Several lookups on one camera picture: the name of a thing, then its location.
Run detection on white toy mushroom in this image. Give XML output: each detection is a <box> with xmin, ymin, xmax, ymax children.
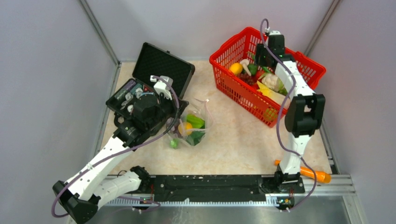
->
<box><xmin>240</xmin><ymin>59</ymin><xmax>252</xmax><ymax>76</ymax></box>

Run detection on red toy tomato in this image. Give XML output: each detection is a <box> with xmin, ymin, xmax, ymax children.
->
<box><xmin>255</xmin><ymin>70</ymin><xmax>266</xmax><ymax>80</ymax></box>

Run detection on green toy pepper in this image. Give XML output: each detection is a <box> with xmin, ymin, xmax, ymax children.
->
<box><xmin>170</xmin><ymin>138</ymin><xmax>179</xmax><ymax>149</ymax></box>

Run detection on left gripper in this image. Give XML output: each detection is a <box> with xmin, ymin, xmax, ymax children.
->
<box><xmin>147</xmin><ymin>89</ymin><xmax>189</xmax><ymax>130</ymax></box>

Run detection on orange toy carrot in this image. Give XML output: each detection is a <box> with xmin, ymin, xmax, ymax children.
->
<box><xmin>274</xmin><ymin>159</ymin><xmax>332</xmax><ymax>184</ymax></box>

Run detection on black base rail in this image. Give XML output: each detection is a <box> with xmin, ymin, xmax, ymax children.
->
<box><xmin>123</xmin><ymin>173</ymin><xmax>307</xmax><ymax>205</ymax></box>

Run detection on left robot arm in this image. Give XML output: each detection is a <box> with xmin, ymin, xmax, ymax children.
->
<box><xmin>51</xmin><ymin>93</ymin><xmax>189</xmax><ymax>224</ymax></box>

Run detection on yellow toy lemon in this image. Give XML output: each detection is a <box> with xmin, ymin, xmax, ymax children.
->
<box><xmin>178</xmin><ymin>122</ymin><xmax>193</xmax><ymax>136</ymax></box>

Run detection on green toy leaf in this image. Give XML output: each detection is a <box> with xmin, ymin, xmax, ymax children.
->
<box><xmin>186</xmin><ymin>114</ymin><xmax>205</xmax><ymax>129</ymax></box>

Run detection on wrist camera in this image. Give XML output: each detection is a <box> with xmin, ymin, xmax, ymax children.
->
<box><xmin>150</xmin><ymin>75</ymin><xmax>173</xmax><ymax>100</ymax></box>
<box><xmin>267</xmin><ymin>30</ymin><xmax>281</xmax><ymax>36</ymax></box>

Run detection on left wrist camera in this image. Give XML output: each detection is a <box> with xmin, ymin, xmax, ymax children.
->
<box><xmin>150</xmin><ymin>75</ymin><xmax>173</xmax><ymax>100</ymax></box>

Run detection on black poker chip case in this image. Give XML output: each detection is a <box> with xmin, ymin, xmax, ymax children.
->
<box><xmin>106</xmin><ymin>42</ymin><xmax>195</xmax><ymax>121</ymax></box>

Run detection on toy cauliflower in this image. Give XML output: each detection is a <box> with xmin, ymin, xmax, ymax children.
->
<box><xmin>261</xmin><ymin>72</ymin><xmax>284</xmax><ymax>92</ymax></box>

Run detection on clear zip top bag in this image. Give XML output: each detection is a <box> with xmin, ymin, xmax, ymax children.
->
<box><xmin>165</xmin><ymin>98</ymin><xmax>213</xmax><ymax>149</ymax></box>

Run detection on red plastic basket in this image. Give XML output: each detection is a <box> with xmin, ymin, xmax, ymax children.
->
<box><xmin>209</xmin><ymin>26</ymin><xmax>327</xmax><ymax>128</ymax></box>

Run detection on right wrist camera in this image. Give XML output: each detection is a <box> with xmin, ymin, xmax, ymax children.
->
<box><xmin>267</xmin><ymin>30</ymin><xmax>281</xmax><ymax>36</ymax></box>

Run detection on purple toy grapes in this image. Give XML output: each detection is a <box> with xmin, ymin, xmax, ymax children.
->
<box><xmin>237</xmin><ymin>73</ymin><xmax>256</xmax><ymax>86</ymax></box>

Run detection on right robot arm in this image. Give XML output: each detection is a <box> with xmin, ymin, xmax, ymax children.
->
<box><xmin>255</xmin><ymin>31</ymin><xmax>325</xmax><ymax>193</ymax></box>

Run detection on yellow toy corn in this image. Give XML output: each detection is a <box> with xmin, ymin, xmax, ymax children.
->
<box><xmin>256</xmin><ymin>81</ymin><xmax>278</xmax><ymax>98</ymax></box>

